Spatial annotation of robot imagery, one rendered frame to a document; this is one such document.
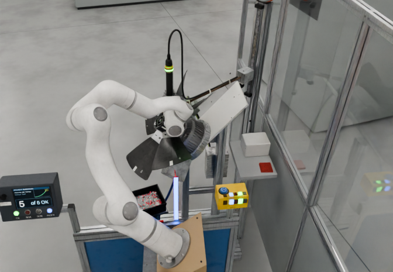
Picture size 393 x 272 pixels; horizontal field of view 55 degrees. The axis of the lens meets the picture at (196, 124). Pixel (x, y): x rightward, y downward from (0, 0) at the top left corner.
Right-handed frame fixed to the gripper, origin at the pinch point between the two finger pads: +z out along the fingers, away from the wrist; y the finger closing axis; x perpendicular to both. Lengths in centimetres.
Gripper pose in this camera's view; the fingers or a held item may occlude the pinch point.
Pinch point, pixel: (169, 93)
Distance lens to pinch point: 199.5
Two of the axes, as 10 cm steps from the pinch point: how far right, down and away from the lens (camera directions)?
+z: -1.4, -6.1, 7.8
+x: 0.3, -7.9, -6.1
